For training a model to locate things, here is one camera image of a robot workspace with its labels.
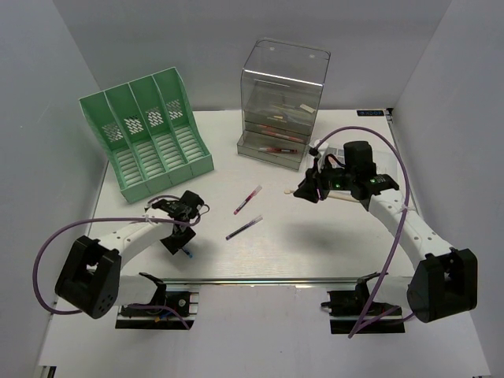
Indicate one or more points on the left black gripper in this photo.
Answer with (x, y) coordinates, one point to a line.
(172, 246)

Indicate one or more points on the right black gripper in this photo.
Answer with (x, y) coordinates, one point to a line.
(308, 187)

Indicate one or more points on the blue pen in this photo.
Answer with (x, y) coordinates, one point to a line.
(187, 252)

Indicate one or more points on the plastic sleeve with printed sheets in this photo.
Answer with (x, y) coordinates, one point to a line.
(386, 163)

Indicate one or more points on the red orange highlighter pen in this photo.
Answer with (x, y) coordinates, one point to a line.
(282, 136)

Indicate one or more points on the dark purple pen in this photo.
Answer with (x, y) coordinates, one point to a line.
(243, 228)

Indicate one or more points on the beige eraser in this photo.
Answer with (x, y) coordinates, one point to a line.
(307, 108)

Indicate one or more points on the yellow highlighter pen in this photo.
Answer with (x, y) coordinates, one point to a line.
(283, 107)

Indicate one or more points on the clear plastic drawer cabinet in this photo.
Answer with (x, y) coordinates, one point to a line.
(285, 73)

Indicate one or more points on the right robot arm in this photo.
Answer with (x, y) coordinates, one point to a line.
(444, 282)

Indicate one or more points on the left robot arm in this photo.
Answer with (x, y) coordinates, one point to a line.
(91, 278)

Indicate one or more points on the small blue label sticker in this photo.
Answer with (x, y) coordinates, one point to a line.
(370, 113)

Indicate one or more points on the green plastic file organizer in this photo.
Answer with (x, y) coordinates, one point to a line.
(149, 134)

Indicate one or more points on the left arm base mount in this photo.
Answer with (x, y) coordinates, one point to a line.
(145, 302)

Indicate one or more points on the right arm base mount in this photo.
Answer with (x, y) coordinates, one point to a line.
(344, 308)

